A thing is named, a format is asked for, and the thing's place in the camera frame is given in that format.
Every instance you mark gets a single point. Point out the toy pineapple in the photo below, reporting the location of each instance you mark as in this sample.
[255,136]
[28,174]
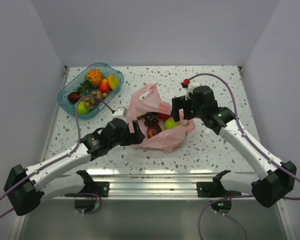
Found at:
[92,80]

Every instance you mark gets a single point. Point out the orange yellow toy mango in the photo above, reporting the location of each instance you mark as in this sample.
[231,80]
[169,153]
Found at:
[113,82]

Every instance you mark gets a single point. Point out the dark toy grape bunch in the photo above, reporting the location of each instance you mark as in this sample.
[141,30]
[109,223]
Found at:
[150,118]

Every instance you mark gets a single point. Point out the dark purple toy fruit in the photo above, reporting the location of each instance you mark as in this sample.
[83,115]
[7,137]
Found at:
[153,130]

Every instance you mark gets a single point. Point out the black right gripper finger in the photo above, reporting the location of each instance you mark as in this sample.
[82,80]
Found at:
[188,113]
[178,103]

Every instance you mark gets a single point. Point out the pink plastic bag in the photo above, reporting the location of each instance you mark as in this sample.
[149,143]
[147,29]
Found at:
[147,99]

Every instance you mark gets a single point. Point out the red toy strawberry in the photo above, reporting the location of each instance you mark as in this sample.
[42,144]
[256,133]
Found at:
[163,116]

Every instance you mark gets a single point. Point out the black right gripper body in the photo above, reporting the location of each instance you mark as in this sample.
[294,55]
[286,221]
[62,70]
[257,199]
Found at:
[199,111]

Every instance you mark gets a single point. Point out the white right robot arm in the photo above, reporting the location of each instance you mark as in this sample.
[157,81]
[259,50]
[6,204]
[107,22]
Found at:
[275,177]

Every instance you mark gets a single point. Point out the brown toy longan bunch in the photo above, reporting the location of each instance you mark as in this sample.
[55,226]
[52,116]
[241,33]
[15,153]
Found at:
[90,102]

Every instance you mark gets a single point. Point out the dark red toy plum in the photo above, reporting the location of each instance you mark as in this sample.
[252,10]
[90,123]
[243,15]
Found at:
[74,97]

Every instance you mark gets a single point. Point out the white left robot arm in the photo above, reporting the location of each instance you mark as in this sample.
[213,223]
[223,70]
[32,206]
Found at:
[27,187]

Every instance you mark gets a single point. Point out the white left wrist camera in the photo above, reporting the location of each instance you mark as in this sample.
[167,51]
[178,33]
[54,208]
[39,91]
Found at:
[120,113]

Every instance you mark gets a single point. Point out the red toy fruit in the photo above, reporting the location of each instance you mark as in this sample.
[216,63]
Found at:
[104,86]

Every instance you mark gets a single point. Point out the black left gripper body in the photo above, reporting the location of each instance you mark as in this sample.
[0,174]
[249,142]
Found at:
[124,140]

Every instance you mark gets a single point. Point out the aluminium mounting rail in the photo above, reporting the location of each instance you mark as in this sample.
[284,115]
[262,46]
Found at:
[155,186]

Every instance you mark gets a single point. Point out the teal plastic fruit tray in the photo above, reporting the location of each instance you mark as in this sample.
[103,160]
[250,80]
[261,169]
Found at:
[106,70]

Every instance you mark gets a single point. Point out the green toy apple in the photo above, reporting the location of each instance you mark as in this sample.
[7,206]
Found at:
[170,123]
[83,107]

